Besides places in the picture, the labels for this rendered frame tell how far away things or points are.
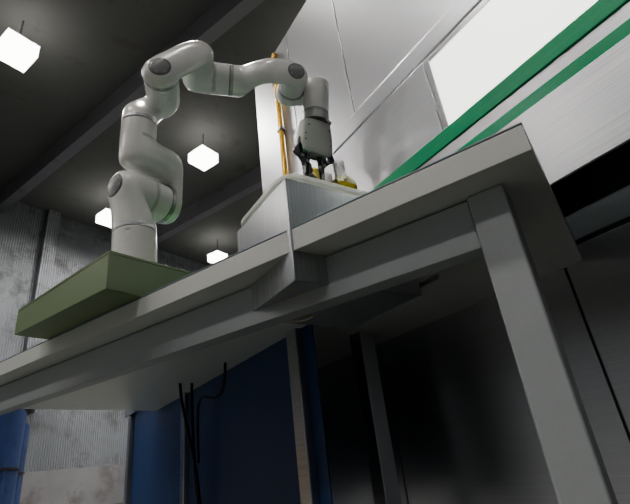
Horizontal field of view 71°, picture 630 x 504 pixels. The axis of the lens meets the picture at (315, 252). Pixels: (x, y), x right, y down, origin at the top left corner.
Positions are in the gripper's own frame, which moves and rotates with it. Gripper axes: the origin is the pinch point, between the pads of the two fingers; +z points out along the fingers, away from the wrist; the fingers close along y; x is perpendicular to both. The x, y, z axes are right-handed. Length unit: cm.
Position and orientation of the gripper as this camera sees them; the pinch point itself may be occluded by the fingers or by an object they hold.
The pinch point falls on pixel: (313, 173)
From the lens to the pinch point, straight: 125.8
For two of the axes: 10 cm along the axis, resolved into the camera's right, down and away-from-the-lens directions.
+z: -0.3, 9.8, -2.2
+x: 5.4, -1.7, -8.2
